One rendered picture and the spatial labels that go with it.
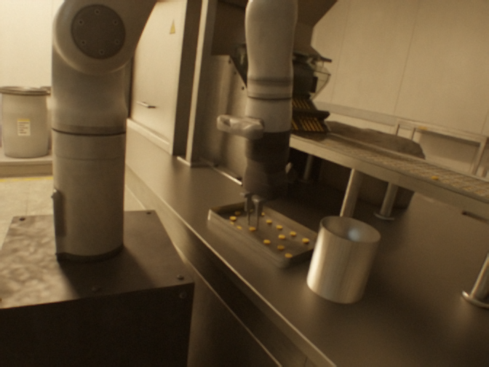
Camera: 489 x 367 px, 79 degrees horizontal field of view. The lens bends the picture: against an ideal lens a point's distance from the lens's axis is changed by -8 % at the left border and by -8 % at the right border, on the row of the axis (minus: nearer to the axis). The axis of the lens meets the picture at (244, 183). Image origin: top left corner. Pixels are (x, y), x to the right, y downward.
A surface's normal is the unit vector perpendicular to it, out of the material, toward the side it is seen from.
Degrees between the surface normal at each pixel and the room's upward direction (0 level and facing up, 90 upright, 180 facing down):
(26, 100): 88
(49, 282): 0
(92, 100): 22
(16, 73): 90
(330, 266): 90
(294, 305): 0
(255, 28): 115
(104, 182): 90
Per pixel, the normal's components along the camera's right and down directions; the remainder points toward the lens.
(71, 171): -0.05, 0.29
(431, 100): -0.81, 0.06
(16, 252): 0.15, -0.94
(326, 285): -0.59, 0.16
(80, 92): 0.32, -0.59
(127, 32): 0.69, 0.37
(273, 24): -0.07, 0.64
